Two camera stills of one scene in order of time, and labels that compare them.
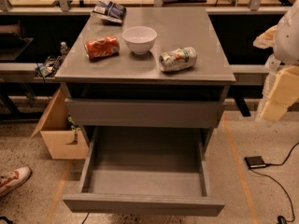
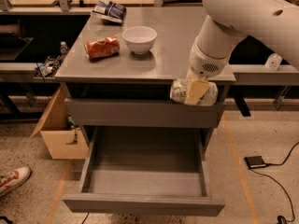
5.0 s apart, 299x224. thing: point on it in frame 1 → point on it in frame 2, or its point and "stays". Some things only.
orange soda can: x=106 y=47 stays
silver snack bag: x=178 y=59 → x=178 y=91
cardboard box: x=62 y=141 stays
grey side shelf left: x=21 y=73 stays
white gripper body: x=287 y=42 → x=204 y=63
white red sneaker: x=12 y=179 stays
